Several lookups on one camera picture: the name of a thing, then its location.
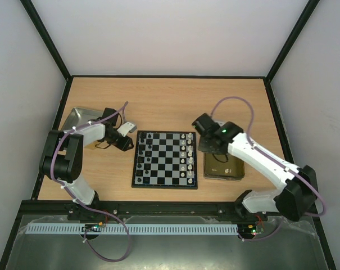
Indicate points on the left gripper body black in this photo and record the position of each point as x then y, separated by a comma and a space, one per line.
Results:
112, 140

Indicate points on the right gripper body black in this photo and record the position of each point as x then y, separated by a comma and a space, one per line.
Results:
208, 143

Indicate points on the gold metal tin tray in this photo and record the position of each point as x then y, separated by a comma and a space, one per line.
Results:
225, 167

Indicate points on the silver metal tin tray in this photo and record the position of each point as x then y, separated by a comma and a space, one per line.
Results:
83, 120

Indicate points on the black white chess board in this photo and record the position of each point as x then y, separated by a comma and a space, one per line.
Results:
165, 159

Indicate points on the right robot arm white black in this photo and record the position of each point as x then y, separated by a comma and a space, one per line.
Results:
293, 194

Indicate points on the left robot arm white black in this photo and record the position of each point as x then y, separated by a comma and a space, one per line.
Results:
62, 156

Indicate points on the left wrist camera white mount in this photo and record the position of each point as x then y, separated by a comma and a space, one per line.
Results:
127, 127

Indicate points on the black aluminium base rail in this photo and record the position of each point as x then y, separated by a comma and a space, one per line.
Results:
222, 211

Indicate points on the light blue slotted cable duct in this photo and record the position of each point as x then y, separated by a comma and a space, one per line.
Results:
133, 229

